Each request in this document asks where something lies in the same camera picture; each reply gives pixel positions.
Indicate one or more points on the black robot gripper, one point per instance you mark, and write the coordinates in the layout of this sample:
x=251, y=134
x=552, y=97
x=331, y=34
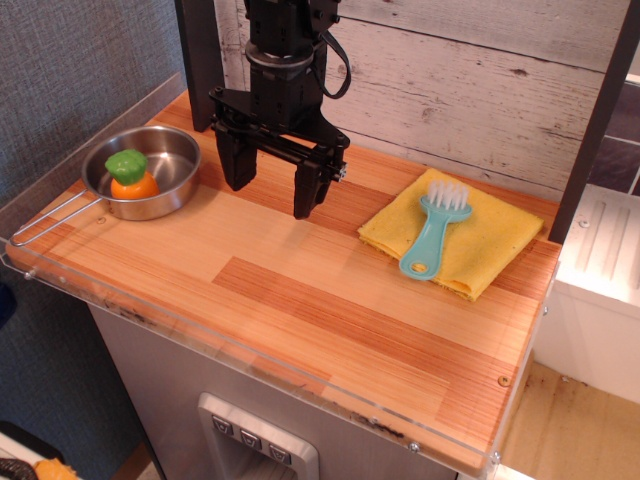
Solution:
x=281, y=116

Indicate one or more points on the orange bottle with green cap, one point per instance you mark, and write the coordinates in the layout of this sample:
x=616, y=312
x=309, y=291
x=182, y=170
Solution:
x=130, y=178

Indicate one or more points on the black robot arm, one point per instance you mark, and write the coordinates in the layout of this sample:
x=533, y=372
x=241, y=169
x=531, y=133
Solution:
x=287, y=36

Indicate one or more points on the clear acrylic edge guard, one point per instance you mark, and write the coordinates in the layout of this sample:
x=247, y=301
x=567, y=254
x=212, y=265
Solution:
x=329, y=318

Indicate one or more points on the teal scrub brush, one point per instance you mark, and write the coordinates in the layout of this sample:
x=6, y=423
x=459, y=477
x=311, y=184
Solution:
x=445, y=203

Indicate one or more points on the folded yellow cloth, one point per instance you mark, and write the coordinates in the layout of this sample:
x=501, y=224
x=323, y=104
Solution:
x=475, y=250

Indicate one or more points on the grey toy fridge cabinet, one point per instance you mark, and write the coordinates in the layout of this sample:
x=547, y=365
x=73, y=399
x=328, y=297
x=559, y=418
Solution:
x=164, y=380

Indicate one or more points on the silver dispenser panel with buttons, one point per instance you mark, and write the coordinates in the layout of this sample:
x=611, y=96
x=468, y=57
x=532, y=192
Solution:
x=244, y=446

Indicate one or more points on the orange object at bottom left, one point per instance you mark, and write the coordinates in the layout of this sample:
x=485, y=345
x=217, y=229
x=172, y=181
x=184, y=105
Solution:
x=54, y=469

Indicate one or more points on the stainless steel pot with handle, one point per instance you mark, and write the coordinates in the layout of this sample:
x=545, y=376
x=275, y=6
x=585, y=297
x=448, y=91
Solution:
x=174, y=159

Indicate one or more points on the dark left vertical post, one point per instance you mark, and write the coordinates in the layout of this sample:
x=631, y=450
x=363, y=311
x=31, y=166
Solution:
x=202, y=56

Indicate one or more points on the dark vertical post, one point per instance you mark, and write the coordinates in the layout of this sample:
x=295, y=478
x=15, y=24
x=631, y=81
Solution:
x=202, y=56
x=614, y=79

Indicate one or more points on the dark right vertical post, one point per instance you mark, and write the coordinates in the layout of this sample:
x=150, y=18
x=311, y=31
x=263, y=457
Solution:
x=614, y=79

